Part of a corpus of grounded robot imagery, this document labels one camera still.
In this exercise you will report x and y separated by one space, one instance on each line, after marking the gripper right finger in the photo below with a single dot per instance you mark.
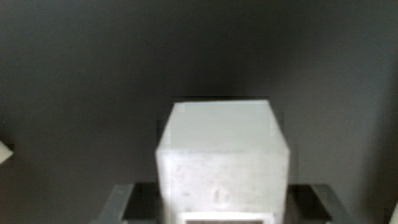
333 205

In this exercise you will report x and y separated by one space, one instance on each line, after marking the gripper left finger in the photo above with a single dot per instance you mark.
116 205

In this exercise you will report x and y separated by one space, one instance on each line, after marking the white leg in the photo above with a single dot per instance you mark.
223 159

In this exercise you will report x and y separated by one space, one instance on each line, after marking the white block left edge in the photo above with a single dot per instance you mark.
6 152

